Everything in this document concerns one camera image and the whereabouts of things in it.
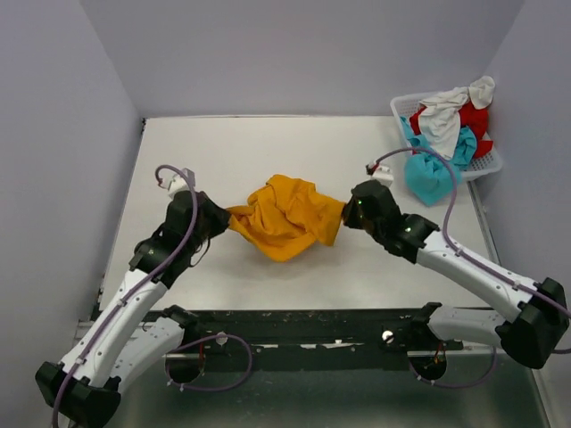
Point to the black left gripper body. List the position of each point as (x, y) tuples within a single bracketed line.
[(213, 226)]

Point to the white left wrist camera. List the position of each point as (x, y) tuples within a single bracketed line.
[(179, 182)]

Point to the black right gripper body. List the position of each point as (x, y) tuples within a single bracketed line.
[(352, 218)]

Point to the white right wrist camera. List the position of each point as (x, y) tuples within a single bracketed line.
[(381, 173)]

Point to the yellow t shirt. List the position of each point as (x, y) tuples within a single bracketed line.
[(286, 217)]

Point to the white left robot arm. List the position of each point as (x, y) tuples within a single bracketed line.
[(120, 312)]

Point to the red t shirt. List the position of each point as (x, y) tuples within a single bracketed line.
[(477, 121)]

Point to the aluminium rail frame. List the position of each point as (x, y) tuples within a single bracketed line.
[(294, 341)]

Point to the white t shirt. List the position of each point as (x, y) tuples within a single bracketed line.
[(439, 121)]

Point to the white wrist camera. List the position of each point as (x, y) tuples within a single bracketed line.
[(179, 182), (381, 173)]

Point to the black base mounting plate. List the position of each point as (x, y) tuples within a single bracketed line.
[(230, 341)]

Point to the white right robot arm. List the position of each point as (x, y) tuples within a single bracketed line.
[(482, 281)]

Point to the turquoise t shirt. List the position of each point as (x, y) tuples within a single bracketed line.
[(426, 176)]

